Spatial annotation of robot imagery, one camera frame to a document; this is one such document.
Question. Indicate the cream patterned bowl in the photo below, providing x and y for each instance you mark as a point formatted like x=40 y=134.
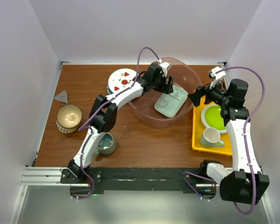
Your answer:
x=68 y=118

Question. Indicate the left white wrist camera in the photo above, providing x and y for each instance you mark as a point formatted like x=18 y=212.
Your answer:
x=165 y=66

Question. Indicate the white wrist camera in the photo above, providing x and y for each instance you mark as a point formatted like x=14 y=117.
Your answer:
x=216 y=75
x=165 y=66

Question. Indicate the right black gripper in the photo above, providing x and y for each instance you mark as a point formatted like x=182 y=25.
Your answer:
x=201 y=91

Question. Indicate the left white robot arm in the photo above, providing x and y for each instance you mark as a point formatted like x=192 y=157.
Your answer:
x=103 y=115

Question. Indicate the blue floral plate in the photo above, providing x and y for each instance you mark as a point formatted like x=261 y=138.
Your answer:
x=109 y=91

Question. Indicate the teal ceramic mug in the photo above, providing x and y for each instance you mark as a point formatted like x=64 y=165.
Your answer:
x=107 y=145

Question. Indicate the grey triangular scraper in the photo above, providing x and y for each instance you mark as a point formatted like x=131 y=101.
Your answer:
x=62 y=97

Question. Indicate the mint green divided tray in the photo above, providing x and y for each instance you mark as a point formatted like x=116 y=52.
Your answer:
x=170 y=104

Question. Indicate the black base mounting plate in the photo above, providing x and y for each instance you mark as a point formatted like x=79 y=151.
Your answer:
x=141 y=179

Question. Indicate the yellow plastic tray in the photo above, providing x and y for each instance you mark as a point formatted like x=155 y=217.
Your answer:
x=198 y=129

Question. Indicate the pink translucent plastic bin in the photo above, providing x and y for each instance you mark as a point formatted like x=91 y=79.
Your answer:
x=143 y=106

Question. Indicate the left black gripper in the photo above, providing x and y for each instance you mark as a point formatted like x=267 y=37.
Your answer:
x=165 y=88

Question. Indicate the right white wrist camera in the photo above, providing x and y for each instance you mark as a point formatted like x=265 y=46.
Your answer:
x=216 y=75

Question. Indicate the white mug blue handle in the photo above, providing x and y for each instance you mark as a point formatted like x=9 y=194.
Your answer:
x=211 y=138

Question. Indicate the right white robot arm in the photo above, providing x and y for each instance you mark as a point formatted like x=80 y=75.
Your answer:
x=244 y=183

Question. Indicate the green plate white rim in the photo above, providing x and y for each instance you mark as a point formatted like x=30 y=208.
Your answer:
x=211 y=117

